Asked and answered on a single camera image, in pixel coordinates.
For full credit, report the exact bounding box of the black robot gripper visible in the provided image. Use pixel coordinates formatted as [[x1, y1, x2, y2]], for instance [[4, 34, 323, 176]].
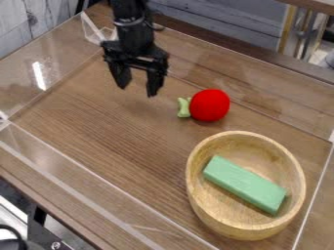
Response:
[[100, 21, 168, 98]]

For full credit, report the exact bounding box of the red plush fruit green stem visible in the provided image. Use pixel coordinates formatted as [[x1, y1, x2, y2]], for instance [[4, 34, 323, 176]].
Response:
[[177, 89, 231, 122]]

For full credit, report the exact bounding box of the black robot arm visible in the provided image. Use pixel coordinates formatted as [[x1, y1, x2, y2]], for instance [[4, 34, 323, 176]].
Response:
[[100, 0, 168, 97]]

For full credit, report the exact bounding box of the green rectangular block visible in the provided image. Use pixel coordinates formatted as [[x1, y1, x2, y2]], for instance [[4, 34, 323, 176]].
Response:
[[201, 155, 287, 215]]

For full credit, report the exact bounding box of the round wooden bowl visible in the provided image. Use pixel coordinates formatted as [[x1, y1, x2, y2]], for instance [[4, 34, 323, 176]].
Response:
[[185, 131, 306, 241]]

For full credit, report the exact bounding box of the clear acrylic corner bracket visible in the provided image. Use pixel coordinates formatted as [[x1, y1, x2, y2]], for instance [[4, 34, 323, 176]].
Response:
[[80, 13, 119, 46]]

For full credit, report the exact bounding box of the clear acrylic tray wall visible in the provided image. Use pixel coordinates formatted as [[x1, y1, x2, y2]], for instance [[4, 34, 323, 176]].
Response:
[[0, 118, 217, 250]]

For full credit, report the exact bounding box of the gold metal chair frame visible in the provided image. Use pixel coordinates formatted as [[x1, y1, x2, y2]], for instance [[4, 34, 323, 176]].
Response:
[[277, 0, 334, 62]]

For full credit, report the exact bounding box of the black table clamp mount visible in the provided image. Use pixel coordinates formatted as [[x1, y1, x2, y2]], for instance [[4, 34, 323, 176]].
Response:
[[0, 206, 76, 250]]

